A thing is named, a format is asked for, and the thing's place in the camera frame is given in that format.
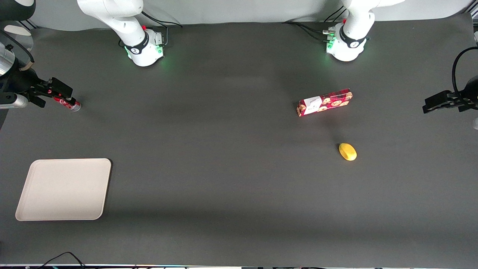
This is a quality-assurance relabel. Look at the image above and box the yellow lemon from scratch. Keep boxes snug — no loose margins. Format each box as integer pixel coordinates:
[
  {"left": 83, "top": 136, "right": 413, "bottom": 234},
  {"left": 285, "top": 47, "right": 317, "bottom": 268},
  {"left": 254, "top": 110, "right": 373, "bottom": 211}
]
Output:
[{"left": 339, "top": 143, "right": 357, "bottom": 161}]

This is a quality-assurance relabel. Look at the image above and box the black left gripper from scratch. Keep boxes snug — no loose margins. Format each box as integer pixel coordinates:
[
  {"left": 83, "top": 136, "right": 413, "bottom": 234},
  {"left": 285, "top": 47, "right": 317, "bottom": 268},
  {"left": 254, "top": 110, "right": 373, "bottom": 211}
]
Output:
[{"left": 422, "top": 76, "right": 478, "bottom": 114}]

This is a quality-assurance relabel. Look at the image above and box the black table edge cable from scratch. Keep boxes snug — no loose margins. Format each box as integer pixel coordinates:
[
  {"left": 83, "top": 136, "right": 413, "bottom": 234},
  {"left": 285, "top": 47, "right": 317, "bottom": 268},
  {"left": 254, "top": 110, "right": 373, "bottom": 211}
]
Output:
[{"left": 37, "top": 251, "right": 87, "bottom": 269}]

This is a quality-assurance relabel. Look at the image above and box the black arm base cable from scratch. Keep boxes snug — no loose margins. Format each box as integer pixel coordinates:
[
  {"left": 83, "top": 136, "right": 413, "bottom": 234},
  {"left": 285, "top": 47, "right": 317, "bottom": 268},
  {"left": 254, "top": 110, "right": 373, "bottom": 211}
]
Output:
[
  {"left": 141, "top": 10, "right": 183, "bottom": 47},
  {"left": 282, "top": 6, "right": 348, "bottom": 42}
]

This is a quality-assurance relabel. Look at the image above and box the red plaid cookie box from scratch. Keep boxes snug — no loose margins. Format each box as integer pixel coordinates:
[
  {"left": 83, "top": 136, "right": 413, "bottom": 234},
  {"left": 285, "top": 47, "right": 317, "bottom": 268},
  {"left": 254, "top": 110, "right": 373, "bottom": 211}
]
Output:
[{"left": 297, "top": 88, "right": 353, "bottom": 117}]

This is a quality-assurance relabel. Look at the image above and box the beige rectangular tray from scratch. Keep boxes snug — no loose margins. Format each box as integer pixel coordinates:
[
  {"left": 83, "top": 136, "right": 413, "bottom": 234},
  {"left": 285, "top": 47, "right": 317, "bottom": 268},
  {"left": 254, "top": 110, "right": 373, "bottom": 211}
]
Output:
[{"left": 15, "top": 158, "right": 112, "bottom": 221}]

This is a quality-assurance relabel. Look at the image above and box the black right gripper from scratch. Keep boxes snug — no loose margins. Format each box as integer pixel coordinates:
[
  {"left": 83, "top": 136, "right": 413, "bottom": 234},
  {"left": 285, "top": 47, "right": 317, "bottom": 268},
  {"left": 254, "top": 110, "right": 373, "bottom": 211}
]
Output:
[{"left": 5, "top": 66, "right": 74, "bottom": 108}]

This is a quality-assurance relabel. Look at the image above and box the black looped gripper cable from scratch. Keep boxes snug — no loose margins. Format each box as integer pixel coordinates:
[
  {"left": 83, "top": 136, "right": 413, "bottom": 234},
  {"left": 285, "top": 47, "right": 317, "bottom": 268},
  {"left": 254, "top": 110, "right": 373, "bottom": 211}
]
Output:
[{"left": 451, "top": 46, "right": 478, "bottom": 95}]

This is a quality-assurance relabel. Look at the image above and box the black left arm base cable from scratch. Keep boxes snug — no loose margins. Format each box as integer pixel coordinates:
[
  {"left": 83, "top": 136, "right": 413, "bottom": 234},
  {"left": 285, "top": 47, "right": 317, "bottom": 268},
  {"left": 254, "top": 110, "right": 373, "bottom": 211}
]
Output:
[{"left": 282, "top": 6, "right": 348, "bottom": 42}]

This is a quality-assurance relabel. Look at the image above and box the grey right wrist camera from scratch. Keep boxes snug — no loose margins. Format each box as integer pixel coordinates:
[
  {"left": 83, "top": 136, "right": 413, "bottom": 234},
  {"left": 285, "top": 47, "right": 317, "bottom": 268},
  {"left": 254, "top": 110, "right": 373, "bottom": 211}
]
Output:
[{"left": 0, "top": 93, "right": 29, "bottom": 110}]

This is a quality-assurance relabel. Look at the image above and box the black right arm base cable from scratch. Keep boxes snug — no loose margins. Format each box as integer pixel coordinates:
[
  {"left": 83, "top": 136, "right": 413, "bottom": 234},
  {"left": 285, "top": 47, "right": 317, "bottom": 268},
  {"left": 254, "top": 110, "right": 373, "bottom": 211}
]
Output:
[{"left": 141, "top": 10, "right": 183, "bottom": 47}]

